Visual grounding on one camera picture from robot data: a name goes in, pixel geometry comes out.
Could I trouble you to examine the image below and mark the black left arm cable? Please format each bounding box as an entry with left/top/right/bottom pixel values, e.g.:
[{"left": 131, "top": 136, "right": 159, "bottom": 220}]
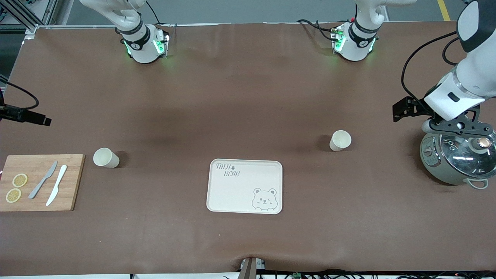
[{"left": 401, "top": 31, "right": 463, "bottom": 102}]

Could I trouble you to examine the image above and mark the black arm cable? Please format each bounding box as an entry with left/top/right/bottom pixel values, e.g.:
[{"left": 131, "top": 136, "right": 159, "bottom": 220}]
[
  {"left": 401, "top": 31, "right": 463, "bottom": 102},
  {"left": 0, "top": 75, "right": 40, "bottom": 110}
]

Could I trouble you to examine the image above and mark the glass pot lid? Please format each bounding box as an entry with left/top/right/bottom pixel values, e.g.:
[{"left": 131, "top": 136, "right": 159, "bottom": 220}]
[{"left": 439, "top": 130, "right": 496, "bottom": 179}]

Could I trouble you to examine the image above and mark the wooden cutting board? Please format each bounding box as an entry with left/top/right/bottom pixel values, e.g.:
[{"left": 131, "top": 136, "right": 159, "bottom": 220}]
[{"left": 0, "top": 154, "right": 85, "bottom": 212}]

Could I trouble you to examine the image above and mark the white tray with bear print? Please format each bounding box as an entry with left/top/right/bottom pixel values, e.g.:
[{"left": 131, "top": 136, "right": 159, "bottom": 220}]
[{"left": 206, "top": 158, "right": 283, "bottom": 215}]

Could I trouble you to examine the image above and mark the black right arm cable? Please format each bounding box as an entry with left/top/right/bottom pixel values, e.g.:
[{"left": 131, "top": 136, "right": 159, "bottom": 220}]
[{"left": 0, "top": 75, "right": 40, "bottom": 110}]

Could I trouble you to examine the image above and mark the white knife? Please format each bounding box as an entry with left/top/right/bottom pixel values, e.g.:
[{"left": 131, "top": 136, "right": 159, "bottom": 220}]
[{"left": 46, "top": 165, "right": 68, "bottom": 207}]

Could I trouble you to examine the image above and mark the grey metal clamp bracket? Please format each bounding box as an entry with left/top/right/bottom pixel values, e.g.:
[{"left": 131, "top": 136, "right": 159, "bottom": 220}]
[{"left": 238, "top": 257, "right": 267, "bottom": 279}]

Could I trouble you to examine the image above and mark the grey pot with glass lid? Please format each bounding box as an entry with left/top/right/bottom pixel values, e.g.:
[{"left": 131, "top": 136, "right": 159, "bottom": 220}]
[{"left": 420, "top": 132, "right": 496, "bottom": 189}]

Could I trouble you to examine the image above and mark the cream paper cup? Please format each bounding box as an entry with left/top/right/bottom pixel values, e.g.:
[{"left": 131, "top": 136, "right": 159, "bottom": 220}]
[
  {"left": 329, "top": 130, "right": 352, "bottom": 152},
  {"left": 93, "top": 148, "right": 120, "bottom": 169}
]

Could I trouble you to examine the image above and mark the grey knife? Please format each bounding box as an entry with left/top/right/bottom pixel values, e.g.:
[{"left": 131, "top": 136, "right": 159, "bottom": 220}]
[{"left": 28, "top": 161, "right": 58, "bottom": 200}]

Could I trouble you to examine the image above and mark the black power cable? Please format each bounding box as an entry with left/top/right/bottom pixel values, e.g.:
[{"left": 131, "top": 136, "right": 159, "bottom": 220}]
[
  {"left": 145, "top": 0, "right": 162, "bottom": 24},
  {"left": 297, "top": 19, "right": 336, "bottom": 41}
]

